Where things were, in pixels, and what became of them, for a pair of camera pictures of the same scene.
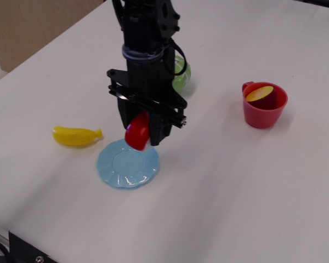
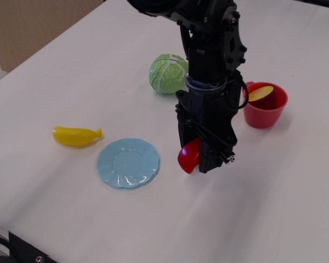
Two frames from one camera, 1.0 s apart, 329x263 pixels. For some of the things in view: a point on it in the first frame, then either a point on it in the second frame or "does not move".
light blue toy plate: [122, 166] does not move
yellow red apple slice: [262, 98] does not move
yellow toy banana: [76, 137] does not move
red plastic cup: [264, 118] does not move
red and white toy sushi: [137, 133] -> [188, 156]
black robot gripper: [148, 86] -> [207, 111]
